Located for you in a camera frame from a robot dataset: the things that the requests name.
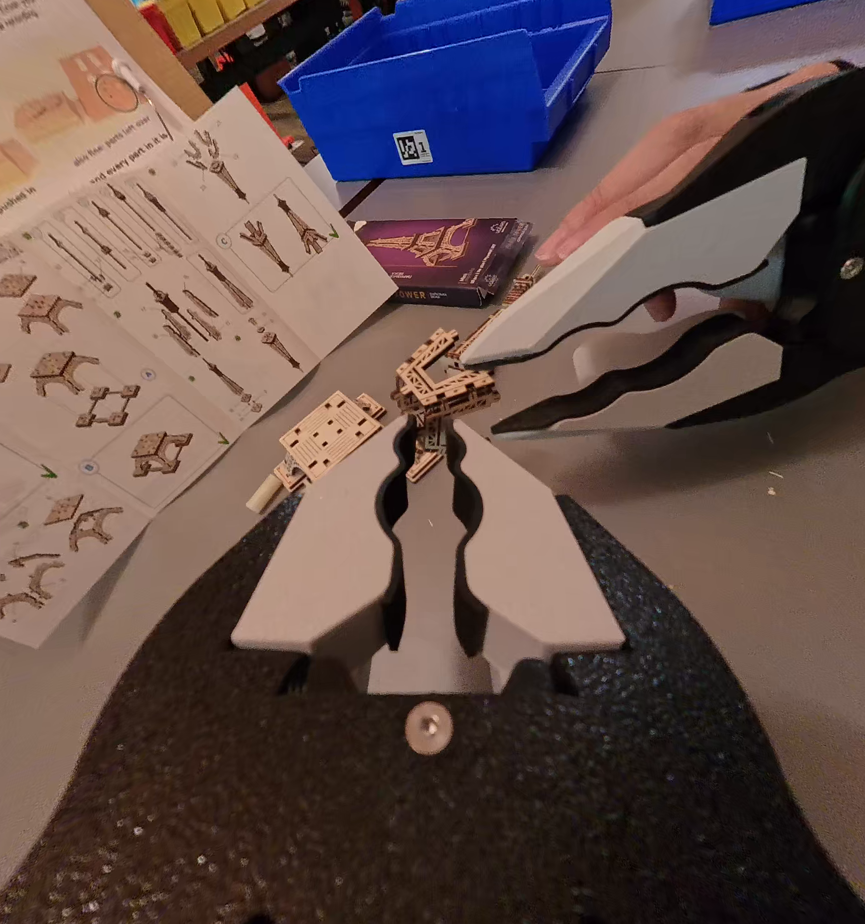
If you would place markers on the blue storage bin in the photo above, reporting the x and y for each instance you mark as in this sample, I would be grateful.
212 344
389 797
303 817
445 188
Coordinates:
461 86
757 8

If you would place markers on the folded assembly instruction booklet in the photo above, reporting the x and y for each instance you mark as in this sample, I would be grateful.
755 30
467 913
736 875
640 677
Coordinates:
151 325

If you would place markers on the small wooden lattice piece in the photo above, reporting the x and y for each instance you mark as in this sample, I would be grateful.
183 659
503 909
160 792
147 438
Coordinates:
522 289

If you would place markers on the wooden tower base piece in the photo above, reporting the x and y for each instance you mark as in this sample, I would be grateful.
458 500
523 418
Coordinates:
331 433

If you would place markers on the small pale wooden stick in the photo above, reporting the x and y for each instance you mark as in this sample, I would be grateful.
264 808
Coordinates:
266 496

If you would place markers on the brown cardboard board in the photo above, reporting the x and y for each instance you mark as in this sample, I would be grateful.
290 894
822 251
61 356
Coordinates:
151 43

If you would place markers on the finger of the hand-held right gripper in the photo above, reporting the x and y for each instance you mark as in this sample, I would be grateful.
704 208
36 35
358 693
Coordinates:
656 252
692 390

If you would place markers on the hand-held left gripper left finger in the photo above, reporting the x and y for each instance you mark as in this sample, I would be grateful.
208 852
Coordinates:
324 570

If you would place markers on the grey desk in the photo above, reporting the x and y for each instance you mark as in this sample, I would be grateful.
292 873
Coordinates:
692 577

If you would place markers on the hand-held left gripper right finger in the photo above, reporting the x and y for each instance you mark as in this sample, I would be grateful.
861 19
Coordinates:
540 570

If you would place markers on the person's right hand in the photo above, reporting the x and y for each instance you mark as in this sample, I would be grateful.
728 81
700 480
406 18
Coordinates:
656 159

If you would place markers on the wooden lattice arch piece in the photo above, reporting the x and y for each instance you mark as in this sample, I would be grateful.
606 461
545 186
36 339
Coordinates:
439 393

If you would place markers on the wooden shelf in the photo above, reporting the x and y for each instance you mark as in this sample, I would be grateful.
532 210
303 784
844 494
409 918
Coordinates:
244 32

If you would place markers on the large printed instruction sheet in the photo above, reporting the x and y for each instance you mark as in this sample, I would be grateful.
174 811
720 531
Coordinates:
35 94

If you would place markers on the yellow storage bin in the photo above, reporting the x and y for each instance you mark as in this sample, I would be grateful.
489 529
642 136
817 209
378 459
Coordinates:
205 13

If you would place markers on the purple tower kit box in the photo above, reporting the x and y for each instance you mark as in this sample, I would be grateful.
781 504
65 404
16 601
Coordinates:
447 252

